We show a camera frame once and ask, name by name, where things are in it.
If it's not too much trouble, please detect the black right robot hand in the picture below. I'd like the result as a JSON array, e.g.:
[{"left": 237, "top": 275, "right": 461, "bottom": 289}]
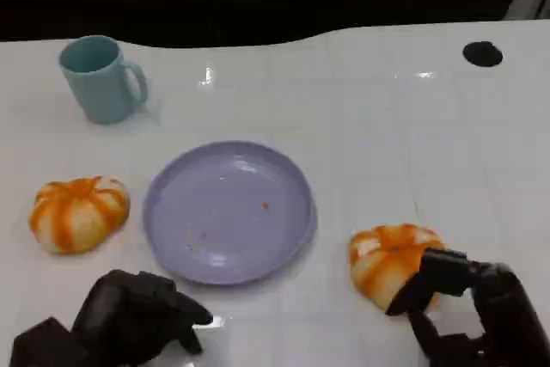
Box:
[{"left": 385, "top": 248, "right": 550, "bottom": 367}]

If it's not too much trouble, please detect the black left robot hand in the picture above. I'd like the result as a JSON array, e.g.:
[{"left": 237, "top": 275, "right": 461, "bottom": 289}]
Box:
[{"left": 70, "top": 269, "right": 215, "bottom": 367}]

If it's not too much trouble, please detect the orange white toy bread roll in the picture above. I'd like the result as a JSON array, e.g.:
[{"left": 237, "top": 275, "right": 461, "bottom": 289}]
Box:
[
  {"left": 348, "top": 223, "right": 446, "bottom": 313},
  {"left": 27, "top": 174, "right": 131, "bottom": 255}
]

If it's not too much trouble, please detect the lilac plate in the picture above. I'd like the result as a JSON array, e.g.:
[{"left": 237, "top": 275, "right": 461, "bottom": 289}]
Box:
[{"left": 143, "top": 139, "right": 319, "bottom": 286}]

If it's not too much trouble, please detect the pale green mug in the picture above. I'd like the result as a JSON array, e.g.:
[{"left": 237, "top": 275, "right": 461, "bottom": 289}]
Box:
[{"left": 58, "top": 34, "right": 150, "bottom": 125}]

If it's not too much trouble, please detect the black round table grommet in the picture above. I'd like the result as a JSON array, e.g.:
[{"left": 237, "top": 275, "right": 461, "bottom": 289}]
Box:
[{"left": 461, "top": 40, "right": 504, "bottom": 68}]

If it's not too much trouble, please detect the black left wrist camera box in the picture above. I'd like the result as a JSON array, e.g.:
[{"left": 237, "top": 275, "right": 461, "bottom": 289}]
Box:
[{"left": 8, "top": 316, "right": 87, "bottom": 367}]

